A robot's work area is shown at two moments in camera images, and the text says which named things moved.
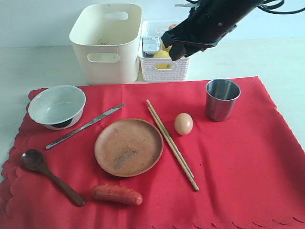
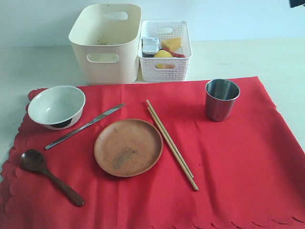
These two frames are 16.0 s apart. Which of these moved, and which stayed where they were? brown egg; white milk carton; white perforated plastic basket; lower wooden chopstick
Moved: brown egg
Stayed: white milk carton; white perforated plastic basket; lower wooden chopstick
